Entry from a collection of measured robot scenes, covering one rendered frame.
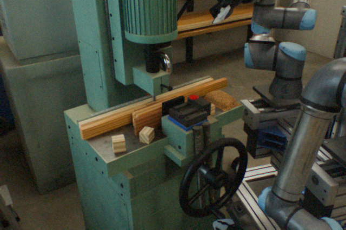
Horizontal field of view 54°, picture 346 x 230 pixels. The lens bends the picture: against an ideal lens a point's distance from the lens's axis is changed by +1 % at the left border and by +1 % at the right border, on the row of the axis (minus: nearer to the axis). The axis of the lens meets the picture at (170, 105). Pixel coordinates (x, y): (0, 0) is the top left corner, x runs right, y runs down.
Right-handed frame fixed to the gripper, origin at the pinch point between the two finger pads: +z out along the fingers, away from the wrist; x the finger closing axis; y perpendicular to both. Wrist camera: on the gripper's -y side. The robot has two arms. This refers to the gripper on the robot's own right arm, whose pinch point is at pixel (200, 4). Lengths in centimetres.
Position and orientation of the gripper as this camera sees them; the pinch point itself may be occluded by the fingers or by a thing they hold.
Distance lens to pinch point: 112.0
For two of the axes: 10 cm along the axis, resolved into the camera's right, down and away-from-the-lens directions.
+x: 4.3, 8.9, -1.7
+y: 4.1, -3.6, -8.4
